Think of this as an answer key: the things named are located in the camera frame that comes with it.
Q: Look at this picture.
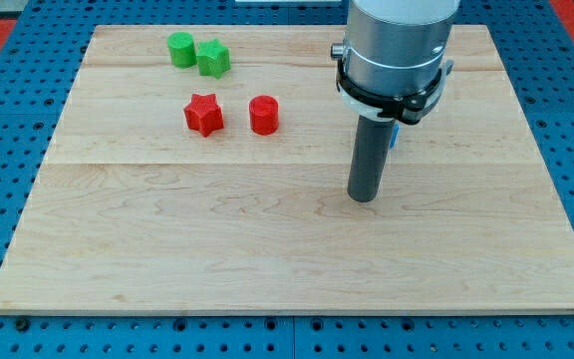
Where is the green star block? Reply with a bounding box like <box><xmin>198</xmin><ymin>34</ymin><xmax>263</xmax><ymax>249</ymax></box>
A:
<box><xmin>196</xmin><ymin>38</ymin><xmax>231</xmax><ymax>79</ymax></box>

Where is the red cylinder block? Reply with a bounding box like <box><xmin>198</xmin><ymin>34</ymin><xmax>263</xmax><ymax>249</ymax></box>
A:
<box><xmin>248</xmin><ymin>95</ymin><xmax>279</xmax><ymax>136</ymax></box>

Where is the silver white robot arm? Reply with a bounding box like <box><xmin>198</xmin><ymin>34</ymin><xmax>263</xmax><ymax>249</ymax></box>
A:
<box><xmin>330</xmin><ymin>0</ymin><xmax>460</xmax><ymax>126</ymax></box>

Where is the red star block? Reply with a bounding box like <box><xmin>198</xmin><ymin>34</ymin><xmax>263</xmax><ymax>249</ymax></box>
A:
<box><xmin>183</xmin><ymin>94</ymin><xmax>224</xmax><ymax>137</ymax></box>

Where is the green cylinder block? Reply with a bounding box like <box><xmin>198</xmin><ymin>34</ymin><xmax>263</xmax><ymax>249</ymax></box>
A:
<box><xmin>167</xmin><ymin>32</ymin><xmax>197</xmax><ymax>69</ymax></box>

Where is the light wooden board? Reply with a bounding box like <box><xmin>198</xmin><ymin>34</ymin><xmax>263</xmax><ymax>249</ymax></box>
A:
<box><xmin>0</xmin><ymin>25</ymin><xmax>574</xmax><ymax>316</ymax></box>

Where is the blue block behind rod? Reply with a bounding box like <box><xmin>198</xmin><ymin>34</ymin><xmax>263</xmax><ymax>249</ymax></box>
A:
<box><xmin>389</xmin><ymin>124</ymin><xmax>400</xmax><ymax>150</ymax></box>

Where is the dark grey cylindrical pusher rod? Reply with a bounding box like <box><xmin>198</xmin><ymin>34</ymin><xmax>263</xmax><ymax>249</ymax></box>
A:
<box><xmin>347</xmin><ymin>116</ymin><xmax>396</xmax><ymax>202</ymax></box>

